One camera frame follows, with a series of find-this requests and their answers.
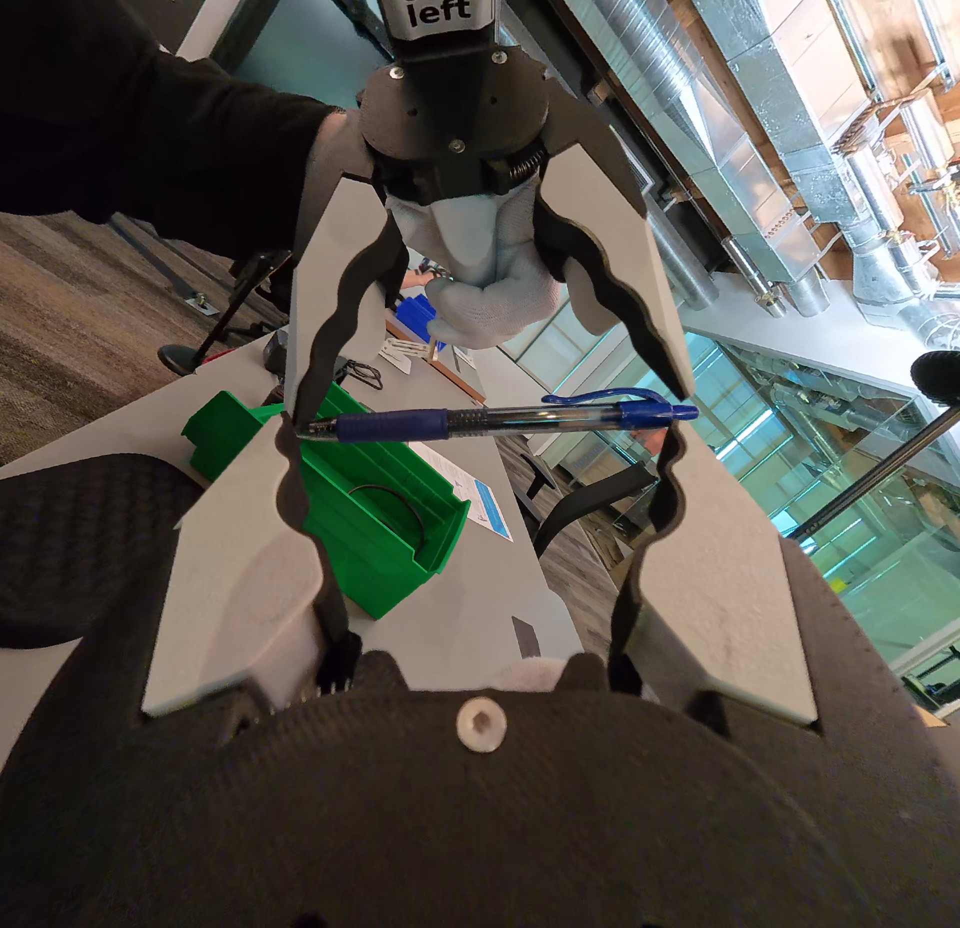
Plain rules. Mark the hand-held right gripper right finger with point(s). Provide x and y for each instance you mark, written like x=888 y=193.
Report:
x=727 y=605

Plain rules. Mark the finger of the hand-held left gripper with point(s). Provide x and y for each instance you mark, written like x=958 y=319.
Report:
x=607 y=223
x=322 y=268

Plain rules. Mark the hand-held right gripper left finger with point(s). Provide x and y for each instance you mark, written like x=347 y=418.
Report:
x=225 y=605

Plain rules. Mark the blue ballpoint pen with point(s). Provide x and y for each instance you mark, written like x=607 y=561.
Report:
x=390 y=425

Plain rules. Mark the person's left hand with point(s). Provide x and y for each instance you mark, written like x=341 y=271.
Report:
x=487 y=283

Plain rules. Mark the small black device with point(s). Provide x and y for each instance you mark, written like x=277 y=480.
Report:
x=277 y=350

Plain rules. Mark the blue plastic bin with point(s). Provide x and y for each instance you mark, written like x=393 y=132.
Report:
x=416 y=317

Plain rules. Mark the white cards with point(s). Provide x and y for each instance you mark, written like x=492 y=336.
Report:
x=397 y=352

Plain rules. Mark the green plastic bin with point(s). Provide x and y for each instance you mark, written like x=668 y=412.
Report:
x=375 y=575

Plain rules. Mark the black textured pad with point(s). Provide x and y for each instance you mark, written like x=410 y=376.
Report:
x=75 y=545

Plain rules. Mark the black tripod stand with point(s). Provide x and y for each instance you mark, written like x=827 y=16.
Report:
x=178 y=358

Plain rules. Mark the black office chair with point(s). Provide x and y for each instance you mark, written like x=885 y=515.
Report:
x=592 y=500

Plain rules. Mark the white and blue paper sheet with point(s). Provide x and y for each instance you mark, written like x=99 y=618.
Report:
x=480 y=504

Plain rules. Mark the black floor lamp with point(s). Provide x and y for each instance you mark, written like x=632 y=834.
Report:
x=937 y=377

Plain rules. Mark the round silver air duct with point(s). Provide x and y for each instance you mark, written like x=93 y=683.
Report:
x=645 y=58

